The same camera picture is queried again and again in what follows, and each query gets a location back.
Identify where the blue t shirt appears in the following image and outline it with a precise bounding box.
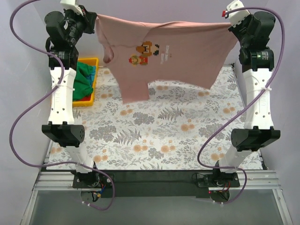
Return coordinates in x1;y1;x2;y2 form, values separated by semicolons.
89;66;97;85

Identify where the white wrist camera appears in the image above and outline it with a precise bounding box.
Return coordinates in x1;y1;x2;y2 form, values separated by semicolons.
222;0;250;27
60;0;83;15

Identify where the red t shirt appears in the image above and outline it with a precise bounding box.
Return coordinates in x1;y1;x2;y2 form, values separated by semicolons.
78;94;92;102

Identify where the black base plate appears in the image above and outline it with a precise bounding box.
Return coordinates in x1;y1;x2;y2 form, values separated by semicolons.
71;170;240;198

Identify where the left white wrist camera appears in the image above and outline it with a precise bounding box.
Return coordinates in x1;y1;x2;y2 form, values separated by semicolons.
60;0;83;15

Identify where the aluminium frame rail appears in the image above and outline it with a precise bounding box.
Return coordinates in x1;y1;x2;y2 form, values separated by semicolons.
34;170;280;191

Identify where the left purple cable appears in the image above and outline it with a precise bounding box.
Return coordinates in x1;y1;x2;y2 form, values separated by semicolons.
9;0;116;211

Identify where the green t shirt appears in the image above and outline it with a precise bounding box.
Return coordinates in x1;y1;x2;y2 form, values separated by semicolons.
73;62;93;101

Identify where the pink mario t shirt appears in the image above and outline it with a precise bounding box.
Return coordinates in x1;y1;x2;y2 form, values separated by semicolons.
95;15;237;104

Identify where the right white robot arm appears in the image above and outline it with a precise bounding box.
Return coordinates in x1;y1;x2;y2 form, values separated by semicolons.
212;7;280;186

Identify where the yellow plastic bin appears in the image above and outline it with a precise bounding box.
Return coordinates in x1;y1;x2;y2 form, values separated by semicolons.
73;58;99;107

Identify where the floral table mat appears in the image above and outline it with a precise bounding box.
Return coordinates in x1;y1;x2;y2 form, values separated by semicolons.
48;66;268;171

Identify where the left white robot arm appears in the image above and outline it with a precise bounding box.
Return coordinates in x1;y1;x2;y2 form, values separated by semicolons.
42;0;100;188

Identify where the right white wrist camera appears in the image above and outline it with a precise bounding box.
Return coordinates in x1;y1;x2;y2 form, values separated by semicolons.
222;0;250;27

